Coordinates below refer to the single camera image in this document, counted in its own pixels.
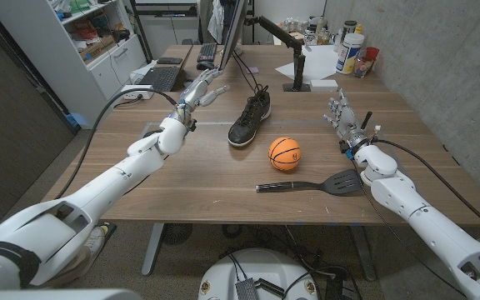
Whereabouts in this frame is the white shelf cabinet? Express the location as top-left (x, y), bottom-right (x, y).
top-left (0, 0), bottom-right (148, 129)

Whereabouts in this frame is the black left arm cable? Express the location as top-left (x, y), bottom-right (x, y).
top-left (56, 87), bottom-right (178, 201)

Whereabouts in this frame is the small white box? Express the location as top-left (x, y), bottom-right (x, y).
top-left (308, 78), bottom-right (339, 93)

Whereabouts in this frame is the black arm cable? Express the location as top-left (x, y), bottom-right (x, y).
top-left (56, 87), bottom-right (178, 201)
top-left (371, 138), bottom-right (480, 241)

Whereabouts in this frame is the white yellow sneaker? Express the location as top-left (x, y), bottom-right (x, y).
top-left (82, 224), bottom-right (110, 263)

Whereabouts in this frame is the orange mini basketball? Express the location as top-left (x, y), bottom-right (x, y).
top-left (267, 137), bottom-right (303, 172)

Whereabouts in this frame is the white paper sheet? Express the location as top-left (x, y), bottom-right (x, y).
top-left (274, 44), bottom-right (341, 83)

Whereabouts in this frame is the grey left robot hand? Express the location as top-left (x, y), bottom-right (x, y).
top-left (172, 67), bottom-right (231, 126)

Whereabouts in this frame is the black slotted spatula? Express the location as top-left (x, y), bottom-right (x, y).
top-left (255, 168), bottom-right (364, 197)

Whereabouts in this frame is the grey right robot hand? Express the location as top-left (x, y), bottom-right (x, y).
top-left (322, 87), bottom-right (377, 153)

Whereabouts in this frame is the hanging white cloth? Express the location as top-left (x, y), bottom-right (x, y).
top-left (207, 0), bottom-right (226, 45)

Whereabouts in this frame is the black keyboard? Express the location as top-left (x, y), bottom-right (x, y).
top-left (197, 42), bottom-right (218, 63)

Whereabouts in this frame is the clear glass jar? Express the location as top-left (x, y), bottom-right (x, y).
top-left (352, 56), bottom-right (374, 79)

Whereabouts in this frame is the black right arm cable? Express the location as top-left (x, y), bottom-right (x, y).
top-left (371, 138), bottom-right (480, 241)

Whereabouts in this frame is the computer monitor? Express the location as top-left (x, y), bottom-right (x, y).
top-left (218, 0), bottom-right (249, 72)

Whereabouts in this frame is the white wipes canister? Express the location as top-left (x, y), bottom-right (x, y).
top-left (335, 32), bottom-right (365, 75)

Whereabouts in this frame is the person's brown trouser leg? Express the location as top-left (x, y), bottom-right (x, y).
top-left (39, 245), bottom-right (93, 289)

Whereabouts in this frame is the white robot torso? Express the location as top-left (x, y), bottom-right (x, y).
top-left (197, 248), bottom-right (319, 300)

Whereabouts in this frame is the grey table leg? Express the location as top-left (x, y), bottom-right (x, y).
top-left (349, 224), bottom-right (378, 283)
top-left (141, 222), bottom-right (165, 277)

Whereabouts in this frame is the black laptop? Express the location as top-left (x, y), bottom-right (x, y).
top-left (138, 65), bottom-right (182, 93)

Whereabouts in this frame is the black sneaker with laces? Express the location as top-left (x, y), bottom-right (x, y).
top-left (227, 85), bottom-right (273, 148)

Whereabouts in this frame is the cardboard box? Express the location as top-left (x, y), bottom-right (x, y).
top-left (79, 35), bottom-right (117, 62)

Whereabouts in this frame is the red cup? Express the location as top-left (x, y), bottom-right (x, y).
top-left (363, 46), bottom-right (380, 63)

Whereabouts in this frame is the white power adapter box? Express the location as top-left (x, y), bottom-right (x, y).
top-left (120, 84), bottom-right (155, 101)

